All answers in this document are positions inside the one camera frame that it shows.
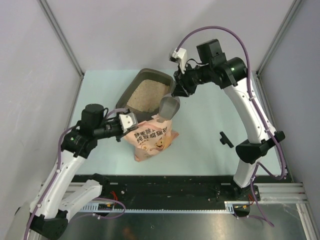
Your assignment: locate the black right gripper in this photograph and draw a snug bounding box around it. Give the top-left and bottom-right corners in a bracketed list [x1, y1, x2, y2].
[171, 62, 212, 99]

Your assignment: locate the silver metal scoop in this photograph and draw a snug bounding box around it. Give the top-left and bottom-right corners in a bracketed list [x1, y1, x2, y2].
[158, 94, 181, 123]

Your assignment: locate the pink cat litter bag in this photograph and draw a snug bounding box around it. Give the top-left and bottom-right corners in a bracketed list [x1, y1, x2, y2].
[124, 114, 179, 162]

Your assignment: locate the black bag sealing clip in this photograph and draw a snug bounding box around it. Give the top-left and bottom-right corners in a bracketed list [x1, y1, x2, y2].
[219, 131, 234, 148]

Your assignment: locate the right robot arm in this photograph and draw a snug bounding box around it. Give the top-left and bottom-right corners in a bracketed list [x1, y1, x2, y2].
[169, 39, 285, 201]

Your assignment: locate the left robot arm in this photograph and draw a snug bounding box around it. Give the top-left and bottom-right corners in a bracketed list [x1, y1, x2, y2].
[23, 103, 137, 240]

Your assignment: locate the brown litter box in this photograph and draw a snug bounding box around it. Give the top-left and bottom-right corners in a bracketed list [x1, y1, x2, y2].
[115, 68, 175, 123]

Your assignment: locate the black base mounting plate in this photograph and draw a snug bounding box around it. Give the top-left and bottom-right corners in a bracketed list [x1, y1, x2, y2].
[71, 173, 292, 210]

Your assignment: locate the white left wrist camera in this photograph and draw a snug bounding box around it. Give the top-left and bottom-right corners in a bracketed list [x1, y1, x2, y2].
[118, 112, 138, 133]

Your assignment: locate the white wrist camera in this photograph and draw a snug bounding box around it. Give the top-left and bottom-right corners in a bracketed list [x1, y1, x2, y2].
[169, 48, 188, 74]
[118, 112, 138, 133]

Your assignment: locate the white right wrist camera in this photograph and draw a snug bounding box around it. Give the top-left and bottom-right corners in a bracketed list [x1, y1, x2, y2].
[169, 48, 188, 74]

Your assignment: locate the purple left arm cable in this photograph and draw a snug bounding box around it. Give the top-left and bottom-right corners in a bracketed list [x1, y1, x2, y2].
[23, 107, 128, 240]

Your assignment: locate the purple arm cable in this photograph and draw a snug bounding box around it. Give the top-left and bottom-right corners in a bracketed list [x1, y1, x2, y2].
[23, 107, 128, 240]
[176, 25, 288, 228]

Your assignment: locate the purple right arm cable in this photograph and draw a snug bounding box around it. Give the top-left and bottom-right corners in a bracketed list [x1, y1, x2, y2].
[176, 25, 288, 228]

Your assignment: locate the grey slotted cable duct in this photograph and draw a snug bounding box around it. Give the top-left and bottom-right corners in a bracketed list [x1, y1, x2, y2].
[78, 201, 250, 214]

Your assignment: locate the aluminium frame post left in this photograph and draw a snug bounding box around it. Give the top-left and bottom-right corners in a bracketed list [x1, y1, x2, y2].
[37, 0, 85, 80]

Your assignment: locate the aluminium frame post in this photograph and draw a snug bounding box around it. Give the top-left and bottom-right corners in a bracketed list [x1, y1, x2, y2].
[37, 0, 85, 80]
[256, 0, 305, 76]

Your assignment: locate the aluminium frame post right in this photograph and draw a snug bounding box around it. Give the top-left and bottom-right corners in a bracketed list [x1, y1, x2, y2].
[256, 0, 305, 76]

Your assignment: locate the aluminium rail right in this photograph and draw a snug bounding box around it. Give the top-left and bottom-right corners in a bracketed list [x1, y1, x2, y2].
[256, 183, 308, 204]

